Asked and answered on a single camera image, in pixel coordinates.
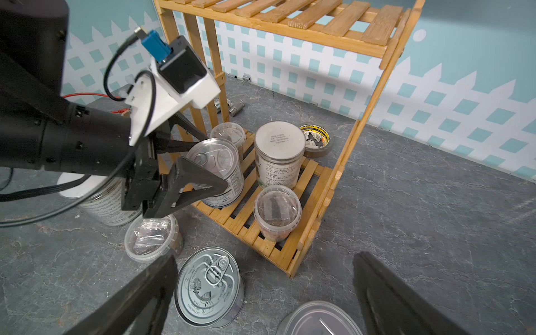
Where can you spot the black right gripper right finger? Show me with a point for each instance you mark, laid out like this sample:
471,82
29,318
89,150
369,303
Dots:
389,306

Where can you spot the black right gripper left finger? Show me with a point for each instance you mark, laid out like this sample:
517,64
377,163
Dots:
140,307

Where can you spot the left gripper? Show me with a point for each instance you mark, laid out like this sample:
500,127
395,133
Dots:
156,195

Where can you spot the short silver can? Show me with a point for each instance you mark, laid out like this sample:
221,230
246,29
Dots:
220,157

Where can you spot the tall silver green can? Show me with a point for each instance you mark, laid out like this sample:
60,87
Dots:
318,317

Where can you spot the large white lid can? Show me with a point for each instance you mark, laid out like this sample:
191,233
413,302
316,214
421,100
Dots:
104,205

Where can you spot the clear plastic seed jar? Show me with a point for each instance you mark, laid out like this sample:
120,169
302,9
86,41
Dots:
148,239

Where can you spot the green label pull-tab can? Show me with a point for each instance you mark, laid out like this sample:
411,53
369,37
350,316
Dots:
210,289

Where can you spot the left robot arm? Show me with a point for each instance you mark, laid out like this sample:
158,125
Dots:
42,130

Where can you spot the clear jar back lower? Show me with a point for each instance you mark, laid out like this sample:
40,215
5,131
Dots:
232,132

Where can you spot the white lid can lower shelf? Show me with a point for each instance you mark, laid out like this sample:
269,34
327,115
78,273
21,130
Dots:
279,148

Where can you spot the red seed plastic jar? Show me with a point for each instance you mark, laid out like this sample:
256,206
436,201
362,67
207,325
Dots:
278,211

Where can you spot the wooden two-tier shelf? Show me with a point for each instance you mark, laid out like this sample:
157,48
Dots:
381,33

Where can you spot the metal valve fitting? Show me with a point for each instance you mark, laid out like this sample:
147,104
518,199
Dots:
234,107

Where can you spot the brown tape roll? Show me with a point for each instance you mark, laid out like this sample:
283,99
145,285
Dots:
318,141

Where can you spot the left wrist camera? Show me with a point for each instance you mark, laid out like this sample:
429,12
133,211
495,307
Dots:
178,79

